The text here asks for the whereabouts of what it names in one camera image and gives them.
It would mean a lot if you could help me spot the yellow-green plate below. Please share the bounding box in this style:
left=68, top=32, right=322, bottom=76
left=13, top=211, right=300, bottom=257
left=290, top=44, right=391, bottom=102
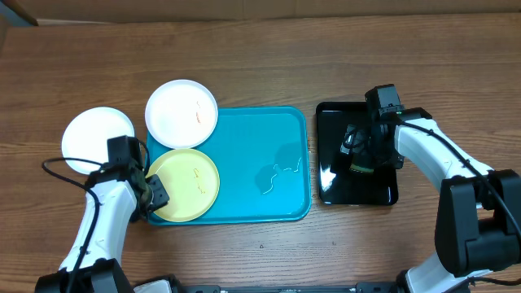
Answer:
left=149, top=149, right=220, bottom=223

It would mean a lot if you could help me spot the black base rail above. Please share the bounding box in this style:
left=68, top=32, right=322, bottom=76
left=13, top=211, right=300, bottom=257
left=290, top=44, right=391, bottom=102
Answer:
left=134, top=281, right=404, bottom=293

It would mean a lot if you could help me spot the teal plastic serving tray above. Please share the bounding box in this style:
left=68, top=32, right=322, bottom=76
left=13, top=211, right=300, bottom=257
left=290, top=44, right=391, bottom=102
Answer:
left=141, top=106, right=312, bottom=226

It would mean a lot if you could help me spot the white plate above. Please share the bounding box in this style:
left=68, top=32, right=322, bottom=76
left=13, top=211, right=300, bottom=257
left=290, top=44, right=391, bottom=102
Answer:
left=61, top=107, right=135, bottom=164
left=145, top=79, right=218, bottom=149

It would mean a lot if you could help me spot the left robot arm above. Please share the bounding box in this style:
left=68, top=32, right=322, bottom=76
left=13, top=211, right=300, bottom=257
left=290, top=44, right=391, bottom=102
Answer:
left=35, top=162, right=172, bottom=293

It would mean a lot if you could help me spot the green and yellow sponge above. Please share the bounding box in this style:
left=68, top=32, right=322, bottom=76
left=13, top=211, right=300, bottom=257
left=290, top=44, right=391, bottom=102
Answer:
left=349, top=162, right=374, bottom=173

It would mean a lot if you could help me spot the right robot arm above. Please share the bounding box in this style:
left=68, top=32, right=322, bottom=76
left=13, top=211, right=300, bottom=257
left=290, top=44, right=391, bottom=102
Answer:
left=341, top=107, right=520, bottom=292

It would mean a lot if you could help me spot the black rectangular water tray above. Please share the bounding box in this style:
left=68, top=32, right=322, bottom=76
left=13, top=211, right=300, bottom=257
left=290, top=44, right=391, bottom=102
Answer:
left=316, top=102, right=399, bottom=206

